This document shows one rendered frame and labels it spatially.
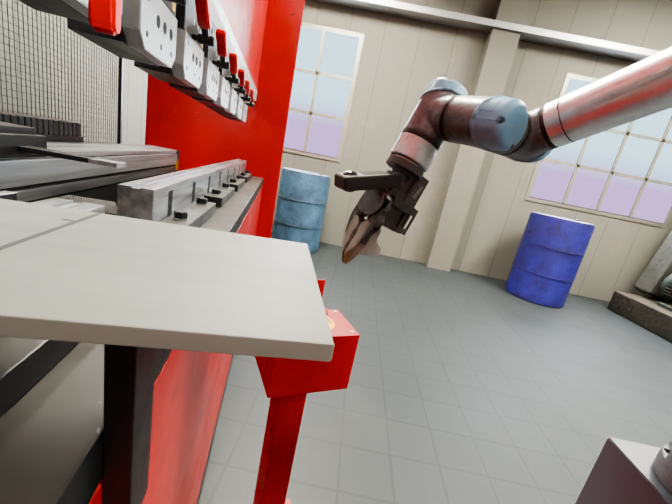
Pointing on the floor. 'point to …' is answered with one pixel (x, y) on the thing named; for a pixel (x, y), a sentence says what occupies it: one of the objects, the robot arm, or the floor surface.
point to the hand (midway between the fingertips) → (344, 255)
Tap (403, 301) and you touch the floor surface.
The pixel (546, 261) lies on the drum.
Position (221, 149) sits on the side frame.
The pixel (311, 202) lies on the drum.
